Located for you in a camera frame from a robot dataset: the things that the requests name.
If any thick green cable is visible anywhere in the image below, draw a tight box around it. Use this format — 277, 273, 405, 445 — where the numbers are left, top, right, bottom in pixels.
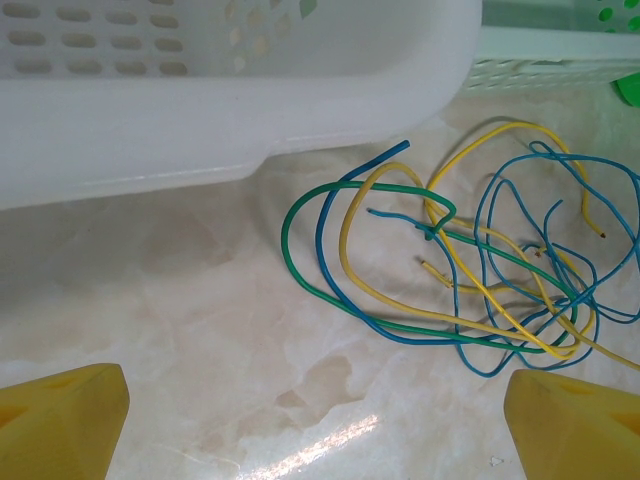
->
280, 182, 546, 355

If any pale green plastic basket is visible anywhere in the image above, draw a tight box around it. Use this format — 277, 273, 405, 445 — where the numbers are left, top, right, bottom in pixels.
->
452, 0, 640, 99

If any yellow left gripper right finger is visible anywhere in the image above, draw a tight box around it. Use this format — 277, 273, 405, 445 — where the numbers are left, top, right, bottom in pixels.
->
502, 368, 640, 480

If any bright green plastic basket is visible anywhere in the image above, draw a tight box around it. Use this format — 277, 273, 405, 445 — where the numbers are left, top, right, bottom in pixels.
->
594, 0, 640, 108

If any white plastic basket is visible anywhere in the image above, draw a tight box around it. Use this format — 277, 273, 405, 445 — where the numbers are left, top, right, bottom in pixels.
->
0, 0, 484, 211

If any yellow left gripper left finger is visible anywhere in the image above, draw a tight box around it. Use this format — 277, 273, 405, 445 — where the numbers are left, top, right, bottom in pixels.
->
0, 363, 132, 480

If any thick yellow cable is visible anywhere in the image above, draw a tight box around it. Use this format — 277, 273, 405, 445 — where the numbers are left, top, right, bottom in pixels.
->
338, 162, 599, 361

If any thin yellow cable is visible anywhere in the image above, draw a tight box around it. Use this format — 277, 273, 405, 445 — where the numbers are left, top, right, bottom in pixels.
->
424, 119, 609, 361
419, 258, 640, 371

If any thin green cable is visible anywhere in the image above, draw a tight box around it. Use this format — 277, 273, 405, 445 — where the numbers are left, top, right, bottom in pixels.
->
422, 227, 580, 355

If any thick blue cable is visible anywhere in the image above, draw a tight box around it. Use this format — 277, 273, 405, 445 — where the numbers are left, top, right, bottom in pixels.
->
317, 139, 599, 359

